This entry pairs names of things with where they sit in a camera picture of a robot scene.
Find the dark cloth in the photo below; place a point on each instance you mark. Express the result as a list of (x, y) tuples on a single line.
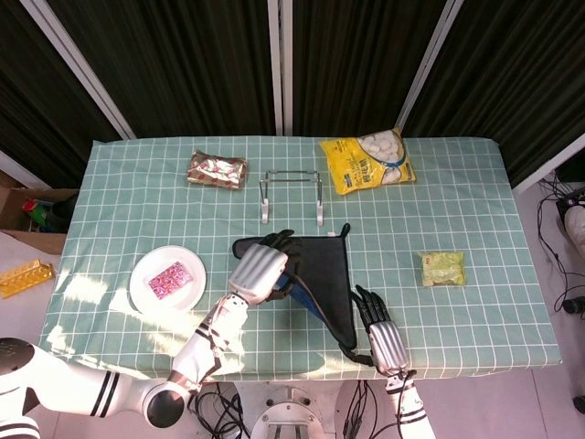
[(326, 274)]

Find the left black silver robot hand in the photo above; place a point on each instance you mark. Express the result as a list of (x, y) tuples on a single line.
[(258, 272)]

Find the pink patterned box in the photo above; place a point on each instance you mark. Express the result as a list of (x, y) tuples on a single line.
[(170, 280)]

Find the brown cardboard box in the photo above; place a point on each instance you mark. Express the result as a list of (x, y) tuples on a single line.
[(13, 196)]

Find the yellow bag of white balls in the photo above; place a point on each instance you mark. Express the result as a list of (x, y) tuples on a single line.
[(361, 164)]

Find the white round plate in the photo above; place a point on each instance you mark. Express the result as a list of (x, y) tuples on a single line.
[(151, 292)]

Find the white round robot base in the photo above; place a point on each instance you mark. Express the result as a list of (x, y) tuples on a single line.
[(292, 411)]

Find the light green snack packet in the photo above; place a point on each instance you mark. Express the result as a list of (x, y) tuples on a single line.
[(442, 270)]

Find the white frame post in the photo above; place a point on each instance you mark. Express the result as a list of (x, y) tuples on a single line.
[(279, 68), (11, 165), (548, 164), (429, 59), (82, 68)]

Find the dark pleated curtain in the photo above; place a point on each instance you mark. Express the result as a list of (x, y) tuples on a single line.
[(192, 59)]

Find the green checked tablecloth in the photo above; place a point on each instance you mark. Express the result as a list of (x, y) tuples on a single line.
[(457, 206)]

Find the gold red snack packet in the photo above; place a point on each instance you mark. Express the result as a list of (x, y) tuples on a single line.
[(217, 170)]

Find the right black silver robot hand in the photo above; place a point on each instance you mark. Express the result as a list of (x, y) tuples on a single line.
[(388, 347)]

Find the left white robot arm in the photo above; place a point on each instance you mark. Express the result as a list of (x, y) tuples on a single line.
[(196, 356)]

